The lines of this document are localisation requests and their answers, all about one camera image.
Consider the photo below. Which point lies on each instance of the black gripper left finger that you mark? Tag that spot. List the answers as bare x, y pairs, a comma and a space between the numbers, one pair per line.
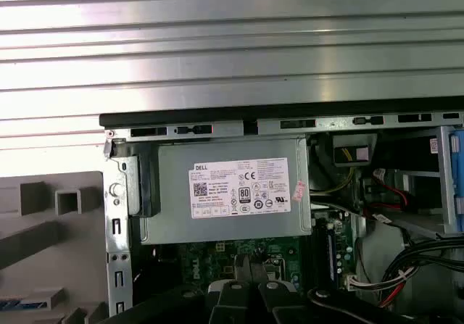
232, 306

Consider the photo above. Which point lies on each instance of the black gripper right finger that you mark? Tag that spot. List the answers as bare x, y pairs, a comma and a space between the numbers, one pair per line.
275, 306

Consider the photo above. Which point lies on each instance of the RAM stick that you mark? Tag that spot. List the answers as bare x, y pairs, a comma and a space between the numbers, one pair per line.
21, 304
330, 258

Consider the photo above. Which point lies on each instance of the green motherboard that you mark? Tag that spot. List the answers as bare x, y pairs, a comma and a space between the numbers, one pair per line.
210, 262

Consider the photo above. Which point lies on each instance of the grey power supply unit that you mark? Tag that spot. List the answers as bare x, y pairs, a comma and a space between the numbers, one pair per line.
174, 226

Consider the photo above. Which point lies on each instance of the black PC case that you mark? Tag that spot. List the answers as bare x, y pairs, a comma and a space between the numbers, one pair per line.
116, 208

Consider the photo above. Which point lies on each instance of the grey parts rack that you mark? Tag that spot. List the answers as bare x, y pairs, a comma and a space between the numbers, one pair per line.
43, 266

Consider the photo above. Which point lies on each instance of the grey metal drive cage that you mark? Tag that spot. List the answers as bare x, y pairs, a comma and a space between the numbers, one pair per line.
444, 164

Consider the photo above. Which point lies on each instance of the blue optical drive carrier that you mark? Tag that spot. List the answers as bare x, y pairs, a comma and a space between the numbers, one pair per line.
457, 179

